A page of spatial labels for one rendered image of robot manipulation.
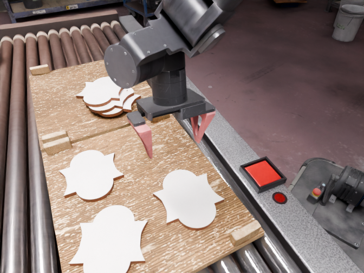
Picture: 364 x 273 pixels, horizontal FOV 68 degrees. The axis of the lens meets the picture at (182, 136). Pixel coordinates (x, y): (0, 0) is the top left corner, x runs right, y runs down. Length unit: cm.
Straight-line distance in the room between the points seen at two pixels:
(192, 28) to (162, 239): 36
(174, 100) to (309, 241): 37
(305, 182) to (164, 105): 128
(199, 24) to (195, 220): 34
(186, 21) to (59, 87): 67
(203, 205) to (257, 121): 181
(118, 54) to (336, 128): 225
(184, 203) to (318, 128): 197
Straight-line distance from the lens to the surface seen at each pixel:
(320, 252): 59
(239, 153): 70
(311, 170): 170
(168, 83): 41
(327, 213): 152
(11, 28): 153
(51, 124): 81
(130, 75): 35
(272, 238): 57
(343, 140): 240
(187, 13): 36
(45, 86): 100
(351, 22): 410
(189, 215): 53
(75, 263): 53
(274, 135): 222
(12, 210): 67
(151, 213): 55
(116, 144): 69
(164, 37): 37
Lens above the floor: 140
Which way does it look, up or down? 42 degrees down
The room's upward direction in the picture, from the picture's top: straight up
